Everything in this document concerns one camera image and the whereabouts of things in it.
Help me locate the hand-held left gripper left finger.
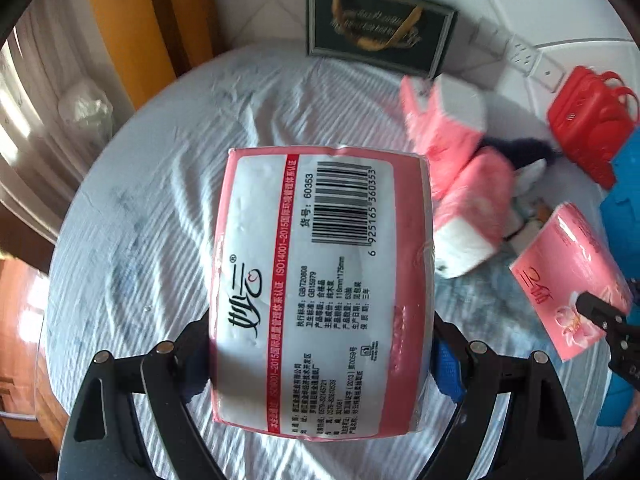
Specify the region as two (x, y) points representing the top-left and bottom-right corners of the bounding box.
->
(74, 310), (222, 480)

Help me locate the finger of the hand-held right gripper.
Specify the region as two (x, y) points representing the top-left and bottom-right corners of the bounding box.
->
(574, 292), (640, 392)

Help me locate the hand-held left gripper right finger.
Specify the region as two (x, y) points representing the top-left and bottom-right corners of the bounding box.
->
(425, 310), (584, 480)

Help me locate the pink tissue pack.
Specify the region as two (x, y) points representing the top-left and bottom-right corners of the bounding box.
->
(399, 74), (490, 161)
(431, 152), (517, 279)
(509, 202), (634, 364)
(209, 144), (435, 445)

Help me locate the person's blue clothing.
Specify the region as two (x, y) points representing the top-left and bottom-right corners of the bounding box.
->
(596, 129), (640, 428)

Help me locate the brown wooden furniture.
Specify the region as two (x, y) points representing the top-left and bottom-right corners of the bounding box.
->
(0, 255), (68, 441)

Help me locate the white soft packet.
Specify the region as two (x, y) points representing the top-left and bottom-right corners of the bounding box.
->
(505, 157), (549, 202)

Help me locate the blue feather duster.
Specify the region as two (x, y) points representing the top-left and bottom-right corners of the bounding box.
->
(479, 136), (558, 173)

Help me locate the red plastic case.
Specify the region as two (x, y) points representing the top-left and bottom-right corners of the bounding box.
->
(546, 65), (640, 190)

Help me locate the white power strip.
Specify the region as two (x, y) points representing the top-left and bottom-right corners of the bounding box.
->
(474, 16), (567, 94)

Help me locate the pale window curtain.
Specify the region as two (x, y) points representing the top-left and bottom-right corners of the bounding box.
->
(0, 10), (87, 261)

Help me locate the white plastic bag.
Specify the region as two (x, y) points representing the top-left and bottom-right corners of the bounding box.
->
(57, 81), (109, 137)

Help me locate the yellow wooden board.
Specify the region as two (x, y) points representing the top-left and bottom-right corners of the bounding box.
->
(81, 0), (177, 111)

